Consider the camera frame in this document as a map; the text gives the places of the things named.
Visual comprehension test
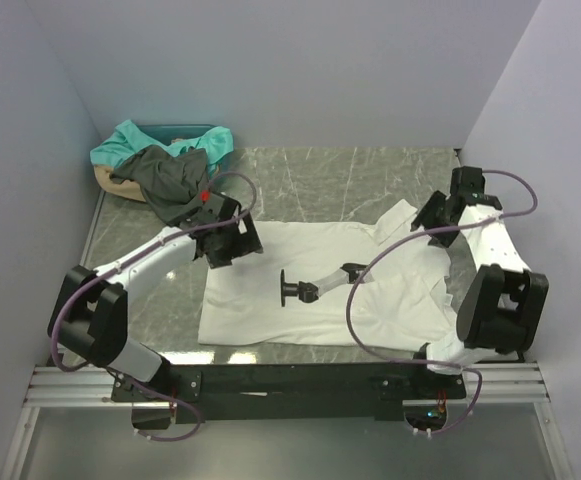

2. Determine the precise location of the teal t shirt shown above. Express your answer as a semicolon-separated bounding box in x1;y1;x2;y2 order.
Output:
90;120;234;170

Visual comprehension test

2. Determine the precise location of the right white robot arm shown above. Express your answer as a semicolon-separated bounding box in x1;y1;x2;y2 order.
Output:
411;167;549;375

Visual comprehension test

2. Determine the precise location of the aluminium frame rail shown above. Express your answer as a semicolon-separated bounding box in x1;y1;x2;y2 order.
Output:
4;147;571;479

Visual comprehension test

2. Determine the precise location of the dark grey t shirt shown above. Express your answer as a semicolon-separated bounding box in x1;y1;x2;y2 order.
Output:
110;145;209;226

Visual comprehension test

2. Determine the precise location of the white polo shirt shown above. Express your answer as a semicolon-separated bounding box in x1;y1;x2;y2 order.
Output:
198;200;456;351

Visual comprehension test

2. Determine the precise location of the teal plastic basket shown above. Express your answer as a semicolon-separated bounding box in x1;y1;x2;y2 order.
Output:
138;124;233;177

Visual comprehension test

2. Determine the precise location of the black base beam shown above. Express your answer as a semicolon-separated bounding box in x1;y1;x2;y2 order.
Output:
111;362;467;429

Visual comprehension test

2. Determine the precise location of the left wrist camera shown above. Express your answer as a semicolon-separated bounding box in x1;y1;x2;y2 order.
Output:
199;189;220;206

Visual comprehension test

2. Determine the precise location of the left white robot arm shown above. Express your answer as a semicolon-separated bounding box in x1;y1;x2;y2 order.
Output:
48;190;263;395

